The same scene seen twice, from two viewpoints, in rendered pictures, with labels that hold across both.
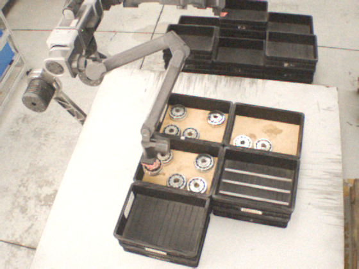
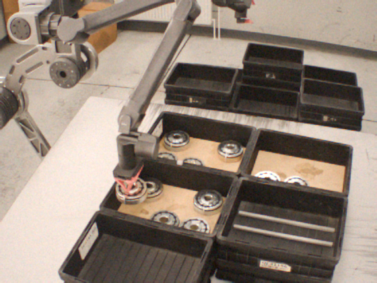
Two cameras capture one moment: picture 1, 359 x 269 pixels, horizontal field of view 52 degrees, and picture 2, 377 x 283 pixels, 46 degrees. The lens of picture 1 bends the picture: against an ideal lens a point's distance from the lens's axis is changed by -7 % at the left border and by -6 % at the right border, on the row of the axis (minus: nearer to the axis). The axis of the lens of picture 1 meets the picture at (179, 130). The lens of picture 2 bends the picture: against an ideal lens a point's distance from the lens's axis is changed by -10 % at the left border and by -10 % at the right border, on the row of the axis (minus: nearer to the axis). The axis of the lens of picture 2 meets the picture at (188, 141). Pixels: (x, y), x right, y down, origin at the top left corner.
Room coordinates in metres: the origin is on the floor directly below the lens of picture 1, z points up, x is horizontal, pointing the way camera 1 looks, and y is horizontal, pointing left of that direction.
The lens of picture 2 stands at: (-0.14, 0.02, 2.03)
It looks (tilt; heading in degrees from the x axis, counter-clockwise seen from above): 37 degrees down; 357
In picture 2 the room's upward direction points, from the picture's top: 1 degrees counter-clockwise
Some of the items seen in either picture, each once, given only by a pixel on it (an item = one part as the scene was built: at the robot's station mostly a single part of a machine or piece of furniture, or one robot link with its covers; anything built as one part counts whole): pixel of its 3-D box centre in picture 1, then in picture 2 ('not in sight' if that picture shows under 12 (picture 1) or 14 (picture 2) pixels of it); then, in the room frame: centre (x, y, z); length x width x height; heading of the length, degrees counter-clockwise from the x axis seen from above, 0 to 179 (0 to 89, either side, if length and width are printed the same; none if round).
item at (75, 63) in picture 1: (79, 63); (52, 24); (1.30, 0.40, 1.45); 0.09 x 0.08 x 0.12; 162
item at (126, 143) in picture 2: (149, 145); (127, 145); (1.01, 0.15, 1.15); 0.07 x 0.06 x 0.07; 70
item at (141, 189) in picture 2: (152, 164); (130, 187); (1.02, 0.16, 0.97); 0.10 x 0.10 x 0.01
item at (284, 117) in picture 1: (265, 135); (299, 172); (1.16, -0.45, 0.87); 0.40 x 0.30 x 0.11; 68
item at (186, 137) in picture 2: (177, 111); (176, 138); (1.42, -0.01, 0.86); 0.10 x 0.10 x 0.01
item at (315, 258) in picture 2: (257, 179); (287, 219); (0.88, -0.34, 0.92); 0.40 x 0.30 x 0.02; 68
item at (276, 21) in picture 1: (288, 38); (327, 99); (2.50, -1.07, 0.31); 0.40 x 0.30 x 0.34; 72
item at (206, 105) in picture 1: (193, 123); (197, 153); (1.31, -0.08, 0.87); 0.40 x 0.30 x 0.11; 68
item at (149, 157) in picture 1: (149, 151); (127, 160); (1.02, 0.16, 1.09); 0.10 x 0.07 x 0.07; 157
